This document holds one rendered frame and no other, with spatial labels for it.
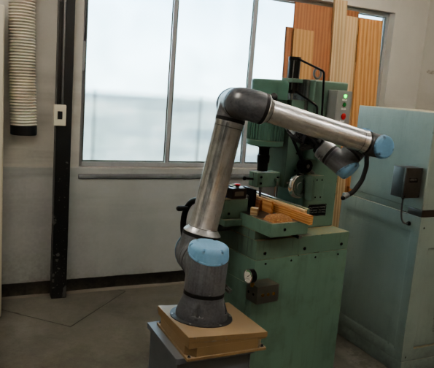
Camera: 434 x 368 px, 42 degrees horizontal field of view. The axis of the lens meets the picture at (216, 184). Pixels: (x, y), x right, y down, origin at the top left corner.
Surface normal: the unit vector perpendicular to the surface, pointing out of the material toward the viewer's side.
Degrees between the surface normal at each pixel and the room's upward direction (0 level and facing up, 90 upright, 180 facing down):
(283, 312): 90
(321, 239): 90
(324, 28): 88
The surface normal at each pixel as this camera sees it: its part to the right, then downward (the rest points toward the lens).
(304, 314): 0.54, 0.18
